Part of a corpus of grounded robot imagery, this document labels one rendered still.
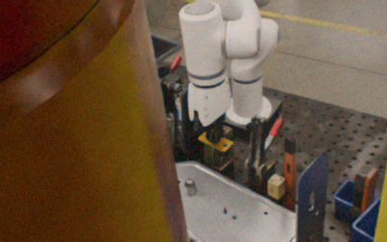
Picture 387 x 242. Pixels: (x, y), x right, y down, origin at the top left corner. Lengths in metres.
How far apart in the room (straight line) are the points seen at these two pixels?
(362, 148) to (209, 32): 1.15
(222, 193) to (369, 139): 0.82
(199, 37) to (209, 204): 0.56
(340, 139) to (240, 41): 1.12
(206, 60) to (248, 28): 0.10
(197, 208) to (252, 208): 0.15
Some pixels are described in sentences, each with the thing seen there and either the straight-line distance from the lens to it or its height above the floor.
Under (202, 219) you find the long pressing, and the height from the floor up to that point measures 1.00.
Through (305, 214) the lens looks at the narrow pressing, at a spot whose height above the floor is 1.21.
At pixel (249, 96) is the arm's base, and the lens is 1.91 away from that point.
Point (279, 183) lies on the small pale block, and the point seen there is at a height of 1.06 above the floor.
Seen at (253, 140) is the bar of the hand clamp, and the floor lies 1.14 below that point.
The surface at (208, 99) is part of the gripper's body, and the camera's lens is 1.06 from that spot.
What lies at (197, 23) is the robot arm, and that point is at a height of 1.58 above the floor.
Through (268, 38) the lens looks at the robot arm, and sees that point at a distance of 1.75.
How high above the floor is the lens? 2.01
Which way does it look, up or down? 38 degrees down
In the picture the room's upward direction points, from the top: 8 degrees counter-clockwise
